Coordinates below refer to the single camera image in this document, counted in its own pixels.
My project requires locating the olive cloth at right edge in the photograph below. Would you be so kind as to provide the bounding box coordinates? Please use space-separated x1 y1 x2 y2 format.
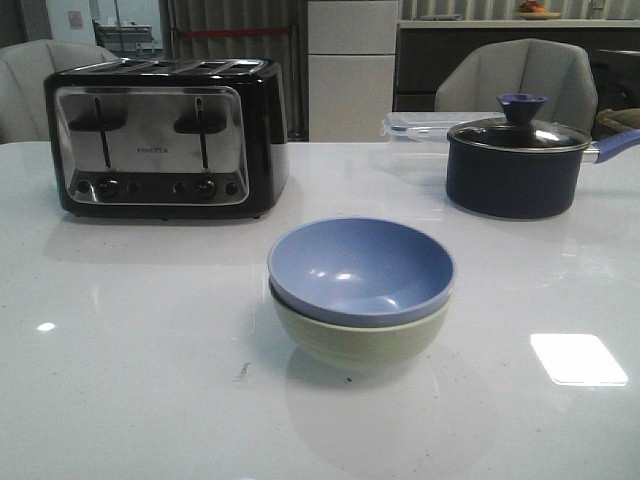
596 108 640 139

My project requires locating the green plastic bowl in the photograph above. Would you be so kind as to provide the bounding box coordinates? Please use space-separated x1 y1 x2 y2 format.
270 287 453 371

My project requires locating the dark counter unit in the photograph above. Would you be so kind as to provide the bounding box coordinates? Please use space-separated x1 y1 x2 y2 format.
393 20 639 111

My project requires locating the fruit plate on counter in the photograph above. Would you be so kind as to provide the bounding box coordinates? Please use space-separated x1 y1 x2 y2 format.
514 0 561 20

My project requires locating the dark blue saucepan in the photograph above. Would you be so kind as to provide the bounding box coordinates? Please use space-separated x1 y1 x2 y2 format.
445 130 639 220

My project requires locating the glass pot lid blue knob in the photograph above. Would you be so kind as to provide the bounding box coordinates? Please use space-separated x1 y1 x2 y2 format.
447 93 591 152

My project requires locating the grey upholstered chair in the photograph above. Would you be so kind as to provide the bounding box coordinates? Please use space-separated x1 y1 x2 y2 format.
1 39 117 144
434 38 598 133

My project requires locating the clear plastic food container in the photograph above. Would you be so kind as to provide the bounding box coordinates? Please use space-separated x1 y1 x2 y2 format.
381 111 504 186

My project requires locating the grey upholstered chair right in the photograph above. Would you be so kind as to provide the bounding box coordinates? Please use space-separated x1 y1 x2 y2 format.
434 38 598 133

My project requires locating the white cabinet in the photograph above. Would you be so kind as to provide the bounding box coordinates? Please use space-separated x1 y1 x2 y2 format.
307 1 399 142

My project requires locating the blue plastic bowl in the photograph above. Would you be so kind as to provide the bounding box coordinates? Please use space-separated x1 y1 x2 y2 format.
267 217 456 328

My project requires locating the black chrome four-slot toaster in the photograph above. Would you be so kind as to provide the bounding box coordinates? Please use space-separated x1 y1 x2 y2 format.
44 58 289 219

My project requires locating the grey upholstered chair left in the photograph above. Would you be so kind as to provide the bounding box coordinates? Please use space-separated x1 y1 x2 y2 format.
1 39 117 144

